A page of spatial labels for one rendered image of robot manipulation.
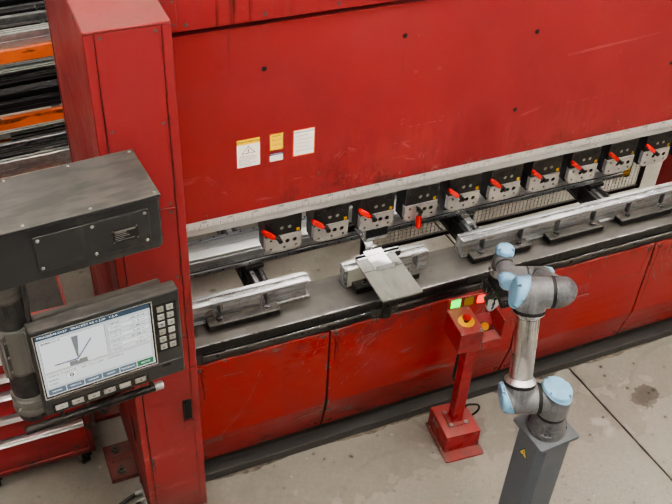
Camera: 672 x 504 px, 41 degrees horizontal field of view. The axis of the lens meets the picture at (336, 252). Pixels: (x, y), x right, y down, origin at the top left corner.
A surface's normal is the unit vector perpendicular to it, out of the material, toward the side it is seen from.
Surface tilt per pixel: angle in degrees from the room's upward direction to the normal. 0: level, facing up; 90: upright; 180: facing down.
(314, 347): 90
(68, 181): 0
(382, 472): 0
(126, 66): 90
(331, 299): 0
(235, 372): 90
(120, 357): 90
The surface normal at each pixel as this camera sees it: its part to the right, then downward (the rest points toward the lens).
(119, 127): 0.40, 0.60
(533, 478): -0.31, 0.60
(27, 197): 0.04, -0.77
